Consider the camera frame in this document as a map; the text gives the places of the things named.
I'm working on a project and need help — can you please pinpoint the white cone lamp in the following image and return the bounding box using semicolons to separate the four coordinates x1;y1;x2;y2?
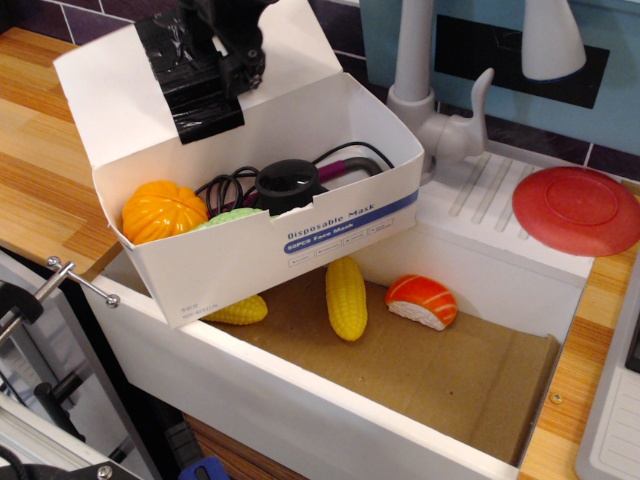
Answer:
521;0;587;82

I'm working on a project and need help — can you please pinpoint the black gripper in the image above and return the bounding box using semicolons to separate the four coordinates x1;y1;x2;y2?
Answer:
179;0;275;95

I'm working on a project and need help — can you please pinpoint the yellow toy corn under box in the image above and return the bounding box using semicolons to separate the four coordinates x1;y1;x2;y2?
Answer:
202;295;268;326

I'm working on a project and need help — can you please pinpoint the blue clamp handle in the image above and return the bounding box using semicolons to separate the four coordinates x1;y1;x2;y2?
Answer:
165;422;230;480

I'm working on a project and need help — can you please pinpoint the grey toy faucet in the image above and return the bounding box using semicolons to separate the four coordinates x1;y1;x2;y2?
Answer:
387;0;495;184

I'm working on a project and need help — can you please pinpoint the salmon sushi toy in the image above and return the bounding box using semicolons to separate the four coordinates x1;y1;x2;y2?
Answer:
385;275;458;331

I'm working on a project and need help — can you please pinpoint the orange toy pumpkin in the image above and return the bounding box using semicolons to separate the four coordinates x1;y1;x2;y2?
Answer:
121;180;209;245

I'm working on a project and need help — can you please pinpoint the black round device with cable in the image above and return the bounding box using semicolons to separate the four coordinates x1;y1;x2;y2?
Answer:
195;141;394;218

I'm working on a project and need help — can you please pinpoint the green toy vegetable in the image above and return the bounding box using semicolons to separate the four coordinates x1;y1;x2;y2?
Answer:
194;207;262;231

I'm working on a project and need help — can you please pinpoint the metal clamp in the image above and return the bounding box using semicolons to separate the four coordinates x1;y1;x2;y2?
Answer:
1;256;120;344

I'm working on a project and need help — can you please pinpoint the white face mask box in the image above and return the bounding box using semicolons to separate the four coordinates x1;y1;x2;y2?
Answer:
55;1;424;328

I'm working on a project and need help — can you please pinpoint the black braided cable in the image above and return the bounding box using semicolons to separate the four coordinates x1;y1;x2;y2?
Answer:
0;444;24;480

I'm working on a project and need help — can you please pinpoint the teal panel with black tape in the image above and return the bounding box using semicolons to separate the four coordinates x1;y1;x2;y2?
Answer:
360;1;639;154

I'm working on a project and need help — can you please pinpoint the red plastic plate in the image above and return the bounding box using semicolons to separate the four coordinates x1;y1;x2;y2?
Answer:
512;167;639;257

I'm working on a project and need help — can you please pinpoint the white toy sink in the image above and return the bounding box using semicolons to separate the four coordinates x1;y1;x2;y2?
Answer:
82;139;626;480

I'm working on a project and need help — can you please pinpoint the yellow toy corn upright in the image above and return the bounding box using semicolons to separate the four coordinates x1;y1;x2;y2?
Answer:
325;257;368;342

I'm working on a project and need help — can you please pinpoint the brown cardboard sheet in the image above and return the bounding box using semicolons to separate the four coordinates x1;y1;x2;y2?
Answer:
220;270;559;465

